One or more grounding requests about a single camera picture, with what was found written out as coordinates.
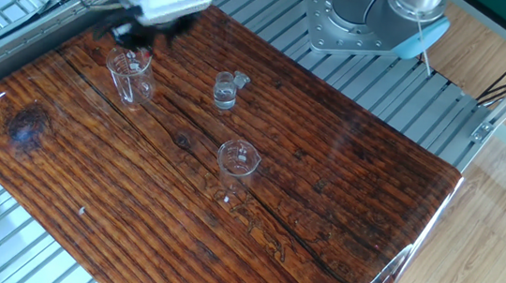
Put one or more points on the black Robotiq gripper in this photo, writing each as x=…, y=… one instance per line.
x=144, y=36

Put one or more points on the small glass reagent bottle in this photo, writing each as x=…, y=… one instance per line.
x=225, y=96

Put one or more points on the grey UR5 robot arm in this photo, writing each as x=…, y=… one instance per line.
x=379, y=18

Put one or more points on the tall clear glass beaker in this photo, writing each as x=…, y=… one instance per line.
x=138, y=92

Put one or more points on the clear glass bottle stopper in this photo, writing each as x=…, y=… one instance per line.
x=242, y=80

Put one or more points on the small clear glass beaker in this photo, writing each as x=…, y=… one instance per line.
x=236, y=168

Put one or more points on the glossy wood-pattern mat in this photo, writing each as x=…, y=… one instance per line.
x=181, y=200

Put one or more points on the tiny white scrap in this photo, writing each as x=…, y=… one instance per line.
x=82, y=210

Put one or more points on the white zip tie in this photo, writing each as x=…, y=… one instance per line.
x=421, y=41

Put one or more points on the grey metal table rail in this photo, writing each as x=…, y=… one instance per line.
x=7, y=57

